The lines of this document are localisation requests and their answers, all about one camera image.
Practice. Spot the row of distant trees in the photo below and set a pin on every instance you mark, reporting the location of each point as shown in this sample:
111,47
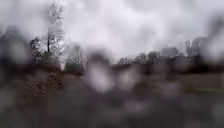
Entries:
143,59

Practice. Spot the distant buildings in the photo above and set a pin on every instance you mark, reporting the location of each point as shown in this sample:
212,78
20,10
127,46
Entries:
196,46

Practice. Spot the tall bare tree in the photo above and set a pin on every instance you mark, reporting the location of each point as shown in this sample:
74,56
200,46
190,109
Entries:
50,40

